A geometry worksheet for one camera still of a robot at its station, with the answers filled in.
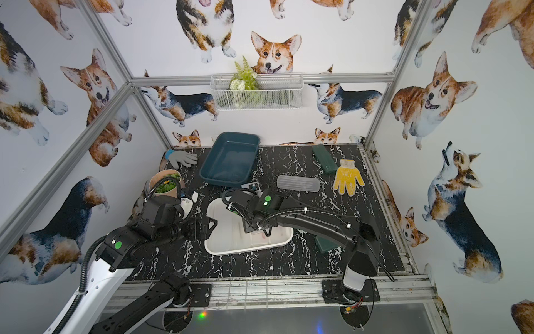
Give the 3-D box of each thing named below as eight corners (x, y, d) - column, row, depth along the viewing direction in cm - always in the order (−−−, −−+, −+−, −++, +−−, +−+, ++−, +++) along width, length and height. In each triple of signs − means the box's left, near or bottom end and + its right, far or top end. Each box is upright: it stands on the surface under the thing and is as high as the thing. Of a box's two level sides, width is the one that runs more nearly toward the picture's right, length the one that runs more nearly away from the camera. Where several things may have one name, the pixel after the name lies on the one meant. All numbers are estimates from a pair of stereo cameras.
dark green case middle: (312, 248, 86) (313, 245, 84) (315, 237, 89) (316, 235, 87) (335, 257, 84) (336, 255, 82) (337, 246, 87) (339, 244, 85)
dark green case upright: (328, 173, 111) (329, 170, 109) (312, 148, 123) (312, 145, 121) (338, 170, 112) (339, 167, 111) (321, 146, 124) (321, 143, 122)
